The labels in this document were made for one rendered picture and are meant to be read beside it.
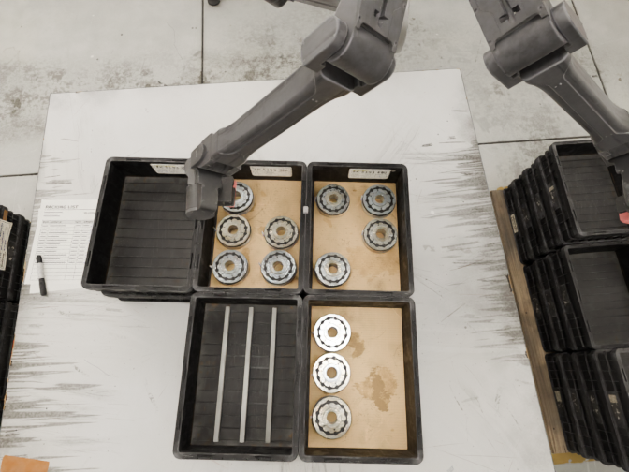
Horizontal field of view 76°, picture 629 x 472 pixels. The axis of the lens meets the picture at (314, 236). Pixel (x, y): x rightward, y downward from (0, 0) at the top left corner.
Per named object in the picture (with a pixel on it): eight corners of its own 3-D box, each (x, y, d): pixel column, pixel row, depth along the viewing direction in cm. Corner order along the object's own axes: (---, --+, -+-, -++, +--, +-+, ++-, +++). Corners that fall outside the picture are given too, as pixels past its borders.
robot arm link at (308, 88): (394, 43, 55) (336, 2, 48) (398, 79, 53) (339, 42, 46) (234, 156, 86) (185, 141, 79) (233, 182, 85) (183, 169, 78)
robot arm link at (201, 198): (242, 152, 82) (203, 140, 77) (243, 204, 79) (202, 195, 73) (214, 174, 91) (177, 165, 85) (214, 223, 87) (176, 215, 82)
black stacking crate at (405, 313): (304, 302, 119) (303, 295, 108) (404, 304, 119) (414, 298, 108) (299, 451, 107) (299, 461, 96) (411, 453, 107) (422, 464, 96)
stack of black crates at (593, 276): (520, 266, 192) (563, 245, 160) (581, 261, 193) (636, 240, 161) (542, 353, 179) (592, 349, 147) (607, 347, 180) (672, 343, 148)
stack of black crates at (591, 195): (500, 189, 204) (550, 141, 162) (558, 184, 205) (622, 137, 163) (519, 265, 192) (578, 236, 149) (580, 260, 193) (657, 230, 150)
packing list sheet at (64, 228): (36, 200, 140) (36, 199, 140) (103, 196, 141) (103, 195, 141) (22, 293, 130) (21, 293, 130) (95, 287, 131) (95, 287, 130)
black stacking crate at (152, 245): (124, 175, 132) (108, 157, 121) (215, 177, 132) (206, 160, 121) (102, 295, 119) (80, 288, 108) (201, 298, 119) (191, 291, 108)
